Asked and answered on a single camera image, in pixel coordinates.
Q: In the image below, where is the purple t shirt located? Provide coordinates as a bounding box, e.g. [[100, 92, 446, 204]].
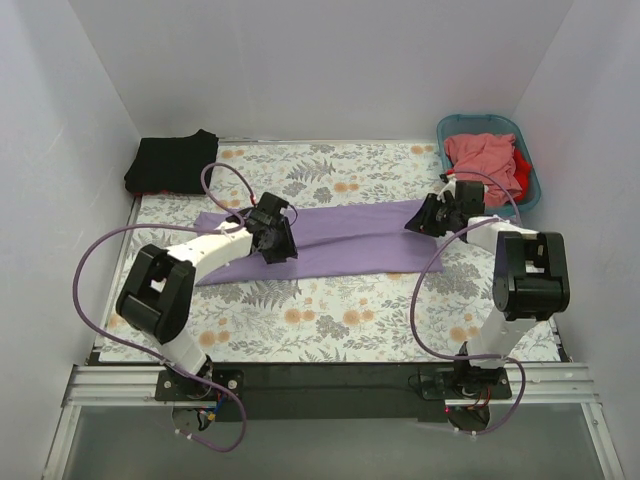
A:
[[198, 200, 437, 286]]

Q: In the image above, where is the red crumpled t shirt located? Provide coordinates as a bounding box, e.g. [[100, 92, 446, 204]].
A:
[[513, 148, 532, 204]]

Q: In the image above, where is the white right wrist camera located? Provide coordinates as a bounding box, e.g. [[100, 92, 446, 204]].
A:
[[437, 171, 457, 203]]

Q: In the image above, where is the black robot base mount plate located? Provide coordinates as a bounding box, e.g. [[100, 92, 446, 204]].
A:
[[154, 362, 514, 424]]

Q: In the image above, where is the folded black t shirt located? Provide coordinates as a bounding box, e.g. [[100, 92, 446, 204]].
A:
[[124, 129, 219, 196]]

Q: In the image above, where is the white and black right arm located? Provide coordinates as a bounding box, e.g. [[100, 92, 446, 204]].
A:
[[405, 179, 570, 399]]

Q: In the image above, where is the teal plastic laundry basket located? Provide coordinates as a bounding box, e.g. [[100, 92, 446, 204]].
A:
[[436, 114, 541, 216]]

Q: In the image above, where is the pink crumpled t shirt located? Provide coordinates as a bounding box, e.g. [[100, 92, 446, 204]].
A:
[[444, 133, 520, 208]]

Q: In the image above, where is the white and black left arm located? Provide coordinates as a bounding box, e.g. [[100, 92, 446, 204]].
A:
[[116, 193, 297, 399]]

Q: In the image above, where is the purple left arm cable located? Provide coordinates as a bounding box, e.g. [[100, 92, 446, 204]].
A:
[[72, 162, 249, 454]]

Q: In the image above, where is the aluminium front rail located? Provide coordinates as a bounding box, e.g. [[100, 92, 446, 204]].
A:
[[63, 362, 599, 406]]

